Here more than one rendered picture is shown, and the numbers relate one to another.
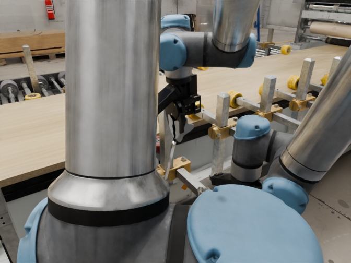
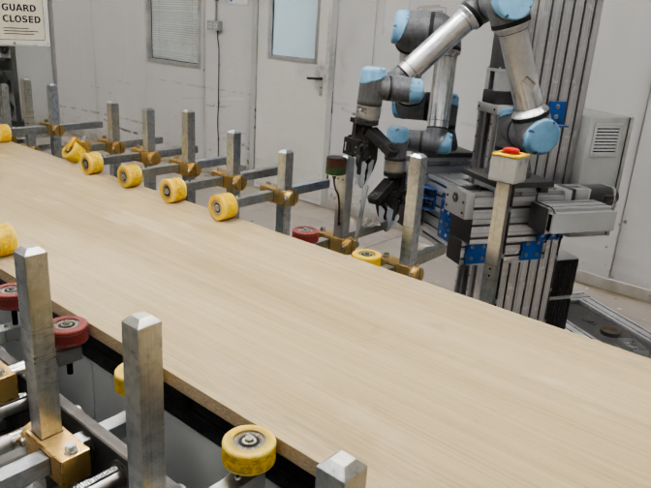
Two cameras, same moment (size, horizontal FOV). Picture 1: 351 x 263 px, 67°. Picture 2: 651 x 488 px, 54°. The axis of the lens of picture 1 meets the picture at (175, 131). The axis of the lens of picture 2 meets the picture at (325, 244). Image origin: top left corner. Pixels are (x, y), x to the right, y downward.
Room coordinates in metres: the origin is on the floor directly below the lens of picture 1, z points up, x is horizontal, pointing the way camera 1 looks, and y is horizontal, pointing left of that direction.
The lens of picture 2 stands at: (1.42, 1.83, 1.49)
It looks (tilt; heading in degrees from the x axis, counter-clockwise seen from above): 19 degrees down; 252
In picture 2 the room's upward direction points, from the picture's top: 4 degrees clockwise
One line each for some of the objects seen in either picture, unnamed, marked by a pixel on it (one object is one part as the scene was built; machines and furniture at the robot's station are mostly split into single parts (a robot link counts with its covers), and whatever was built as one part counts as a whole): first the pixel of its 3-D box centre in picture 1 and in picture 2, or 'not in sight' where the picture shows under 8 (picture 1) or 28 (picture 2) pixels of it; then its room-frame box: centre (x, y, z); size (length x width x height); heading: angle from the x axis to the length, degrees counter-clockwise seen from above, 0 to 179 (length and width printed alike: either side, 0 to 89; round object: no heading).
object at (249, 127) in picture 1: (251, 141); (396, 142); (0.54, -0.18, 1.13); 0.09 x 0.08 x 0.11; 62
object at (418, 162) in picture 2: not in sight; (410, 236); (0.66, 0.24, 0.93); 0.03 x 0.03 x 0.48; 33
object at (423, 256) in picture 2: not in sight; (404, 264); (0.64, 0.18, 0.83); 0.43 x 0.03 x 0.04; 33
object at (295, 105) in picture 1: (301, 103); (184, 167); (1.21, -0.62, 0.95); 0.13 x 0.06 x 0.05; 123
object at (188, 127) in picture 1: (185, 129); (361, 170); (0.72, -0.03, 1.06); 0.06 x 0.03 x 0.09; 122
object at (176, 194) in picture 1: (163, 198); not in sight; (0.76, 0.04, 0.75); 0.26 x 0.01 x 0.10; 123
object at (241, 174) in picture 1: (246, 167); (393, 166); (0.55, -0.18, 1.05); 0.08 x 0.08 x 0.05
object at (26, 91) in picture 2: not in sight; (29, 127); (1.88, -1.65, 0.92); 0.03 x 0.03 x 0.48; 33
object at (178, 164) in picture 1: (171, 169); (334, 242); (0.81, 0.01, 0.85); 0.13 x 0.06 x 0.05; 123
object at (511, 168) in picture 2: not in sight; (508, 167); (0.52, 0.46, 1.18); 0.07 x 0.07 x 0.08; 33
